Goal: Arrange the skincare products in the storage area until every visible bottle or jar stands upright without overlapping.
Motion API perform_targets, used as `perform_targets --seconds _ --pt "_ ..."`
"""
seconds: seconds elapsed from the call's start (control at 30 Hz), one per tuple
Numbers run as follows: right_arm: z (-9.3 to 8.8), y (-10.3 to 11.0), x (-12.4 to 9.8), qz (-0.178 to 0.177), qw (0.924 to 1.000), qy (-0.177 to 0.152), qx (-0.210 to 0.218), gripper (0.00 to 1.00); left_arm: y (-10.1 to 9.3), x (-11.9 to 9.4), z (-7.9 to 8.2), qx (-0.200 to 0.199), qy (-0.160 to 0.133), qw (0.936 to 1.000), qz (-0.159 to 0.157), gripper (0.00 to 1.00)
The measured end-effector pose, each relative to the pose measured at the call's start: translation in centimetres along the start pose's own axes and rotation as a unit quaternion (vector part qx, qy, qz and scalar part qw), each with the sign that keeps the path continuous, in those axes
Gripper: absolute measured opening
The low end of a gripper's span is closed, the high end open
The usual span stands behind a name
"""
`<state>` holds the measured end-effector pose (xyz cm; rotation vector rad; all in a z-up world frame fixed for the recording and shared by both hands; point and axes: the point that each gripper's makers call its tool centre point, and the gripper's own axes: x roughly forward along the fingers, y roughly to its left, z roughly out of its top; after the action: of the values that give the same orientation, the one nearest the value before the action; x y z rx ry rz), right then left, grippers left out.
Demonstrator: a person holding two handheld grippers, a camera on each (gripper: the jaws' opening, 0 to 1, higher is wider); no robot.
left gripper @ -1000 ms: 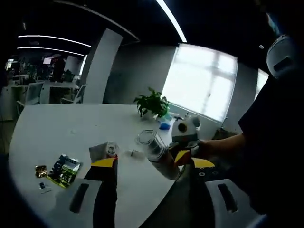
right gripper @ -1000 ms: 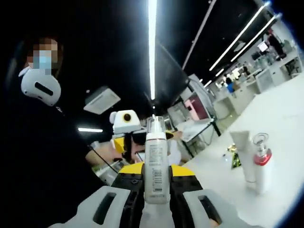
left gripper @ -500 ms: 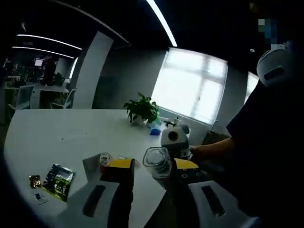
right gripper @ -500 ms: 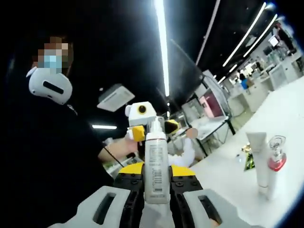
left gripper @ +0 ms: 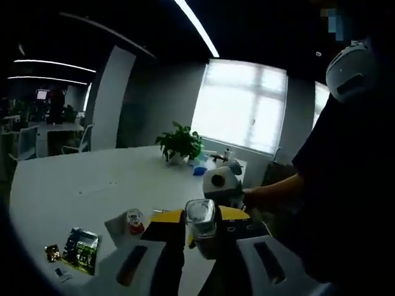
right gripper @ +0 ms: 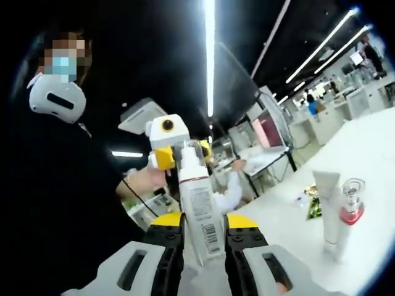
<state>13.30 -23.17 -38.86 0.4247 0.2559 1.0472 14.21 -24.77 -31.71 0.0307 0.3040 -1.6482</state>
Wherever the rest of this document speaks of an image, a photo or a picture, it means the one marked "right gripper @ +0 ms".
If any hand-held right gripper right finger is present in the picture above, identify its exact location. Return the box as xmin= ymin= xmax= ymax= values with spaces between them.
xmin=223 ymin=212 xmax=312 ymax=296

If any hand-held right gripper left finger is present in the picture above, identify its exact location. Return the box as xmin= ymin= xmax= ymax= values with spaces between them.
xmin=61 ymin=212 xmax=188 ymax=296

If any white skincare bottle clear cap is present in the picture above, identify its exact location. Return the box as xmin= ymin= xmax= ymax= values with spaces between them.
xmin=175 ymin=140 xmax=226 ymax=269

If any white skincare tube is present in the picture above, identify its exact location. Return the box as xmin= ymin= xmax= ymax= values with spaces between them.
xmin=312 ymin=170 xmax=341 ymax=252

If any red collared skincare bottle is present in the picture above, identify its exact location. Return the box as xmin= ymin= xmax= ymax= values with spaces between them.
xmin=335 ymin=178 xmax=367 ymax=261

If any person's left hand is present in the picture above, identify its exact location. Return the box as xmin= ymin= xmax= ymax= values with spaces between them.
xmin=125 ymin=168 xmax=170 ymax=199

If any white ceiling air conditioner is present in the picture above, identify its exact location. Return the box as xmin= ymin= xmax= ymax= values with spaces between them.
xmin=118 ymin=97 xmax=166 ymax=135

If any white laptop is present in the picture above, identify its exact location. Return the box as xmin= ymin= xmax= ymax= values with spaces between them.
xmin=243 ymin=114 xmax=291 ymax=175

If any ceiling light strip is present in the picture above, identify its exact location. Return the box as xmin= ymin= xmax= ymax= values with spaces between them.
xmin=314 ymin=24 xmax=374 ymax=75
xmin=285 ymin=7 xmax=360 ymax=84
xmin=203 ymin=0 xmax=217 ymax=117

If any green printed sachet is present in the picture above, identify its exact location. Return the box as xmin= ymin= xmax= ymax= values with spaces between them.
xmin=305 ymin=195 xmax=323 ymax=221

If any black laptop stand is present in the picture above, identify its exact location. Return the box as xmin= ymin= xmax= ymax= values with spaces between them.
xmin=243 ymin=147 xmax=300 ymax=198

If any white chest-worn device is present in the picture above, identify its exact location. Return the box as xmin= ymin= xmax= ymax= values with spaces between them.
xmin=27 ymin=73 xmax=87 ymax=125

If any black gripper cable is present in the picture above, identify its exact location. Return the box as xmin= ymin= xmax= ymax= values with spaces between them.
xmin=123 ymin=174 xmax=158 ymax=223

